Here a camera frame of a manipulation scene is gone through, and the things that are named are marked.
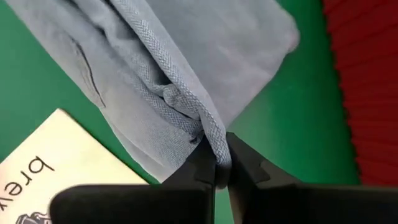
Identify light blue denim jeans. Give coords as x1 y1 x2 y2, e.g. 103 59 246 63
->
6 0 301 189

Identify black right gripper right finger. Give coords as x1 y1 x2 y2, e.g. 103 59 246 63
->
226 132 398 224

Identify red plastic laundry bin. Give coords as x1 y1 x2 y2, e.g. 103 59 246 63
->
322 0 398 187

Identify white printed tote bag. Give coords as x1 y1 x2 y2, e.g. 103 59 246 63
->
0 108 149 224

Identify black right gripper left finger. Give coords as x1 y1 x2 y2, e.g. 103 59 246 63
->
49 136 217 224

